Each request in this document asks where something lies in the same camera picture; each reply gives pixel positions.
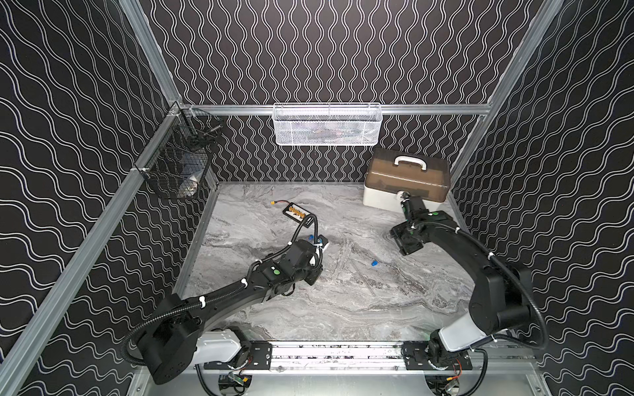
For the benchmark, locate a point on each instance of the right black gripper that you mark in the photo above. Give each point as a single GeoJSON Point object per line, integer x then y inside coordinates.
{"type": "Point", "coordinates": [404, 249]}

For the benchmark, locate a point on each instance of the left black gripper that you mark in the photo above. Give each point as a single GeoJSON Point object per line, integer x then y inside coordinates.
{"type": "Point", "coordinates": [314, 258]}

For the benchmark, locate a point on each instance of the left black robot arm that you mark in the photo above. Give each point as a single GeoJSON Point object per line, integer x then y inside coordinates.
{"type": "Point", "coordinates": [172, 338]}

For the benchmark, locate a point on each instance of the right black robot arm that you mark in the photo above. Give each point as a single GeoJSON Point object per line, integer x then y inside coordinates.
{"type": "Point", "coordinates": [502, 305]}

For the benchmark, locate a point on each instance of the brown lid white toolbox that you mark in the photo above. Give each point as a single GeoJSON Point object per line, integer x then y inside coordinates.
{"type": "Point", "coordinates": [392, 173]}

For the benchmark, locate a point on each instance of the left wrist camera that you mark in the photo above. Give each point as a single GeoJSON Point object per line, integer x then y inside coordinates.
{"type": "Point", "coordinates": [321, 242]}

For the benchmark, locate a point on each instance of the black battery pack with cable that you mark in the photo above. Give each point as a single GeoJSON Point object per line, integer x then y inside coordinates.
{"type": "Point", "coordinates": [296, 213]}

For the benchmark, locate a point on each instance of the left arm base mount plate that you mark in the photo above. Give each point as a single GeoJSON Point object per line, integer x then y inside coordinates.
{"type": "Point", "coordinates": [251, 356]}

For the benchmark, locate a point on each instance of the aluminium front rail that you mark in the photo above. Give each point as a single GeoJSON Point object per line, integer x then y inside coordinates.
{"type": "Point", "coordinates": [321, 358]}

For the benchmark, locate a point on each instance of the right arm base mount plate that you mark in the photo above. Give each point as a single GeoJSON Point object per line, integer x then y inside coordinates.
{"type": "Point", "coordinates": [432, 356]}

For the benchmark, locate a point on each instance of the white mesh wall basket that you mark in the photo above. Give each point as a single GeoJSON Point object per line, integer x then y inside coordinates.
{"type": "Point", "coordinates": [327, 124]}

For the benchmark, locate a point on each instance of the black wire wall basket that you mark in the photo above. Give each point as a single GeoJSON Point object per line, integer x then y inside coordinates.
{"type": "Point", "coordinates": [180, 167]}

